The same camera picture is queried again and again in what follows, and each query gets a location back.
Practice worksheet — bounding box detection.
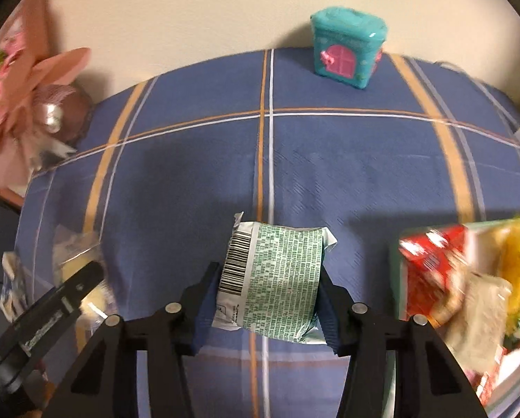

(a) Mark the cream snack packet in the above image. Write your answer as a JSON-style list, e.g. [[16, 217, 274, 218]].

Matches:
[[445, 273, 512, 373]]

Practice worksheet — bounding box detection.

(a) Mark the red festive snack packet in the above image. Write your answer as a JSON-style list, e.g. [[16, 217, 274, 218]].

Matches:
[[399, 225, 468, 327]]

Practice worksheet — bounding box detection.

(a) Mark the yellow soft bread packet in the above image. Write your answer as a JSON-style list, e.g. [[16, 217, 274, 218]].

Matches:
[[498, 218, 520, 337]]

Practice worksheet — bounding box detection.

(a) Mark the green white snack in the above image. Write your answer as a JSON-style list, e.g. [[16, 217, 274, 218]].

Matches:
[[212, 212, 337, 345]]

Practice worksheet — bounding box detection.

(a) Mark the red gold patterned packet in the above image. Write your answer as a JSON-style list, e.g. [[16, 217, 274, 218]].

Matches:
[[471, 346, 520, 410]]

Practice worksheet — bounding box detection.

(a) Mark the blue white crumpled wrapper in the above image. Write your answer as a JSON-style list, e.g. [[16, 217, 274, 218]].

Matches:
[[0, 252, 29, 323]]

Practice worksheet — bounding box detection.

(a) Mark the teal rimmed white tray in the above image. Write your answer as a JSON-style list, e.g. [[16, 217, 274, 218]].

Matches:
[[390, 217, 520, 417]]

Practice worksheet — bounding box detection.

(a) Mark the clear wrapped white ball snack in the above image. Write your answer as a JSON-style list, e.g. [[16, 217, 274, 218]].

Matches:
[[52, 225, 117, 333]]

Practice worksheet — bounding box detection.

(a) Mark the blue plaid tablecloth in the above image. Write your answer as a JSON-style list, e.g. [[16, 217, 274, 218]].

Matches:
[[13, 46, 520, 418]]

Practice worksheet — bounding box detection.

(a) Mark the pink flower bouquet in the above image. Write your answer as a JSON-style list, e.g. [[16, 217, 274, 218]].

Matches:
[[0, 0, 91, 188]]

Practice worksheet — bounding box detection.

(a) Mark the teal toy house box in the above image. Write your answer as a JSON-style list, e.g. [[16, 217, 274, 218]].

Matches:
[[310, 7, 388, 89]]

